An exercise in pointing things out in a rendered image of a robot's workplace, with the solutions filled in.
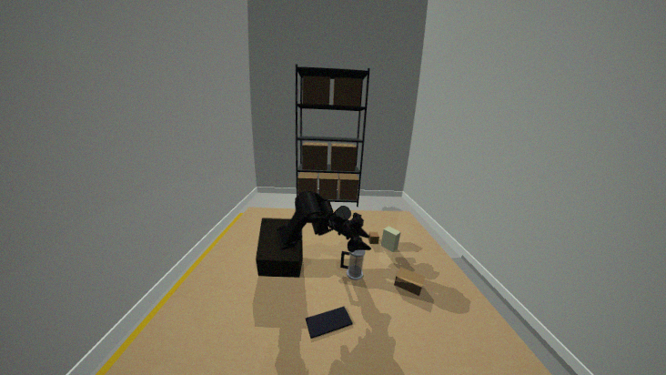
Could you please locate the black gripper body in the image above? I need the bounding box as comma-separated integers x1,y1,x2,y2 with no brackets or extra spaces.
337,221,361,253

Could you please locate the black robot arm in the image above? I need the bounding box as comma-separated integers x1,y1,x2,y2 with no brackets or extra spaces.
277,191,364,249

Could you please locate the french press with black handle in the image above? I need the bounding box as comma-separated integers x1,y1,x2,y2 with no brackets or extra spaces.
340,250,365,280

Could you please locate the dark grey flat rectangular pad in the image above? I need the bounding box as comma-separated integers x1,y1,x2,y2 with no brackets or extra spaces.
306,306,353,339

